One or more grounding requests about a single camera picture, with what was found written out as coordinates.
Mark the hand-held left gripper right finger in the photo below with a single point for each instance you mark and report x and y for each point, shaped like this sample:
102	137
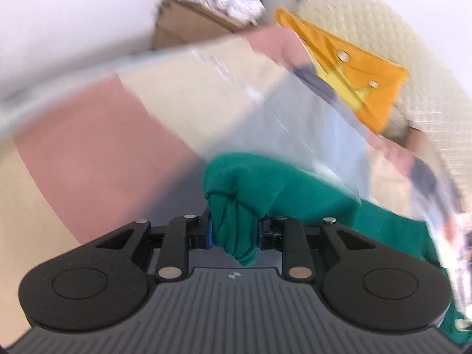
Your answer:
262	236

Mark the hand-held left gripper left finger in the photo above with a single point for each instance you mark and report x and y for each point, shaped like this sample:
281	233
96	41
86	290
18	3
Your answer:
209	234

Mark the green sweatshirt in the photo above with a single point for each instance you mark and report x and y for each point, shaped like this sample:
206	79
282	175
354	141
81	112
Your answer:
250	180

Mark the patchwork duvet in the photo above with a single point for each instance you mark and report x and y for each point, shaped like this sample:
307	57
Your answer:
129	125

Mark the yellow crown pillow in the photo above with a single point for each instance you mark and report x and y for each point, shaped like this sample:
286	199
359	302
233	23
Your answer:
368	81

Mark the cardboard box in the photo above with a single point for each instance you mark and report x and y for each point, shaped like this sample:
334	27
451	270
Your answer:
184	25

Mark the cream quilted headboard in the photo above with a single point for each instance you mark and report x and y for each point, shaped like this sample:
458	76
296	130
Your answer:
416	33

